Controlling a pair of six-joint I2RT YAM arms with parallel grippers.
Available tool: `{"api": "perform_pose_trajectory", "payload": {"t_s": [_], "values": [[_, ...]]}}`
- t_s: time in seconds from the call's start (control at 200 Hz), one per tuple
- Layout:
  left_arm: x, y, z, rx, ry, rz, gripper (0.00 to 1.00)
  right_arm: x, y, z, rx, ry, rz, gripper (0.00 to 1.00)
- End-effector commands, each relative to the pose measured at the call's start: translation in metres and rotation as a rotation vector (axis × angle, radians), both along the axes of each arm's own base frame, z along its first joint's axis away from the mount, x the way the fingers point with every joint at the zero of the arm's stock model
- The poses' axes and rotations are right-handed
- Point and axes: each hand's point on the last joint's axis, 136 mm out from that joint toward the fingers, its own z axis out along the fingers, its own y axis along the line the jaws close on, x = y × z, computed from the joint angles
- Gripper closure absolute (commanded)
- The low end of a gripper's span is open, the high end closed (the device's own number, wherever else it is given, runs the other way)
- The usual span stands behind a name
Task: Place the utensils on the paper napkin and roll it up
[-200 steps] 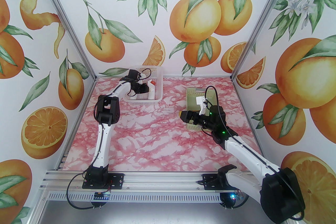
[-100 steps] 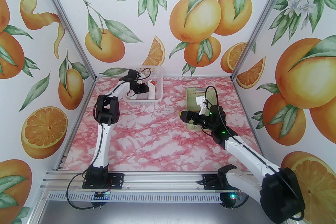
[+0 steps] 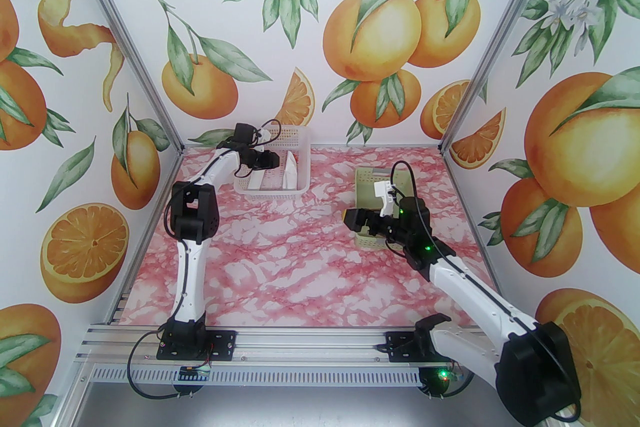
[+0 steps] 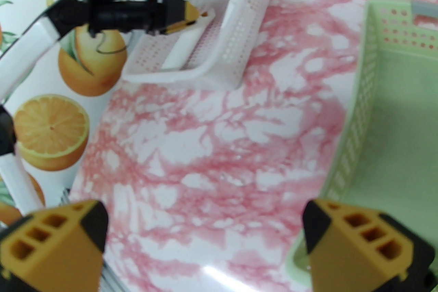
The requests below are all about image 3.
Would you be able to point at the white paper napkin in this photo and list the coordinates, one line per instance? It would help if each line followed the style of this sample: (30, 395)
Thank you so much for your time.
(290, 172)

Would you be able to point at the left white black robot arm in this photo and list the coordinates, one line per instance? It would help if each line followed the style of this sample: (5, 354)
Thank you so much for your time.
(192, 215)

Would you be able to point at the rolled white napkin bundle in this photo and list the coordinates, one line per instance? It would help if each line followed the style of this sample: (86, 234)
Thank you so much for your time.
(256, 182)

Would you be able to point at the green plastic basket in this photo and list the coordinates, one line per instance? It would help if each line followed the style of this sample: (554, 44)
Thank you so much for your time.
(364, 187)

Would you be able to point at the white plastic mesh basket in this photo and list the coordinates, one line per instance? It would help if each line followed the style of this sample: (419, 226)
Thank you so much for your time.
(297, 137)

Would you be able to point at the black controller with green light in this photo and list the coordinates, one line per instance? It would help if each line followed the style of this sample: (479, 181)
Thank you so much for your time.
(439, 377)

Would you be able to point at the grey metal panel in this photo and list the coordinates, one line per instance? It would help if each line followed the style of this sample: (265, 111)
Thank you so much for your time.
(310, 407)

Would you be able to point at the small blue circuit board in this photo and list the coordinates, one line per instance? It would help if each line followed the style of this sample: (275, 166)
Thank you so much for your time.
(195, 372)

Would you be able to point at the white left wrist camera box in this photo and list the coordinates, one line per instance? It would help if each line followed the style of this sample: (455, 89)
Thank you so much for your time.
(265, 142)

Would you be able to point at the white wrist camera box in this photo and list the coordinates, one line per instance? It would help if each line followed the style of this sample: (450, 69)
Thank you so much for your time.
(384, 192)
(265, 142)

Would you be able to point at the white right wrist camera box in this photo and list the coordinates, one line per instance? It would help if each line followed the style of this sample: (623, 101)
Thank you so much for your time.
(384, 192)

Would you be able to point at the aluminium side rail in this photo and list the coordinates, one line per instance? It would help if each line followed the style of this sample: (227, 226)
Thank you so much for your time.
(460, 187)
(155, 215)

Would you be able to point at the aluminium corner post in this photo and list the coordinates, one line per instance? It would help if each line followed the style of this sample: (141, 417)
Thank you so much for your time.
(497, 39)
(150, 89)

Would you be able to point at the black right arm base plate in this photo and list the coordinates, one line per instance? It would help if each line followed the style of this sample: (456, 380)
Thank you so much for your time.
(400, 347)

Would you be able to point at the aluminium front rail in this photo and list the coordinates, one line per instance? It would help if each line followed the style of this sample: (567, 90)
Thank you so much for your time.
(310, 345)

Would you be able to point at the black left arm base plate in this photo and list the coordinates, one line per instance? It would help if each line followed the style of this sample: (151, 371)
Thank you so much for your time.
(222, 345)

